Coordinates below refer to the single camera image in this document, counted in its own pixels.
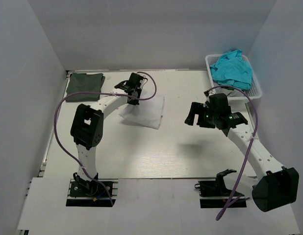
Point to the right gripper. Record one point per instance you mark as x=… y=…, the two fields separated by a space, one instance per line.
x=198 y=108

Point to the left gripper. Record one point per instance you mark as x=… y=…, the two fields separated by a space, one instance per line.
x=134 y=102

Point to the white t-shirt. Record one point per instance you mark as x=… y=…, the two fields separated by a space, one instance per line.
x=148 y=113

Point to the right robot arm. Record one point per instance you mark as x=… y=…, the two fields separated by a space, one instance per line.
x=277 y=185

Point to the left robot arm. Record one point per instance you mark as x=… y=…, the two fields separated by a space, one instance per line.
x=87 y=127

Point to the grey garment in basket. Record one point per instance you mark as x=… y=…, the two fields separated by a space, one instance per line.
x=230 y=92

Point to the turquoise t-shirt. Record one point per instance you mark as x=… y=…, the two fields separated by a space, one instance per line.
x=230 y=69

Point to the folded dark green t-shirt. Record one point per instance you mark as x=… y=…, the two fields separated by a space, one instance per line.
x=81 y=82

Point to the white plastic basket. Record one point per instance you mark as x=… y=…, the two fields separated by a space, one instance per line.
x=254 y=92

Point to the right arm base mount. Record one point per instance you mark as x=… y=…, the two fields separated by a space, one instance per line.
x=213 y=192

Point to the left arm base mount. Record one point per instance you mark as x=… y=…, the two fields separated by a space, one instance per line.
x=91 y=194

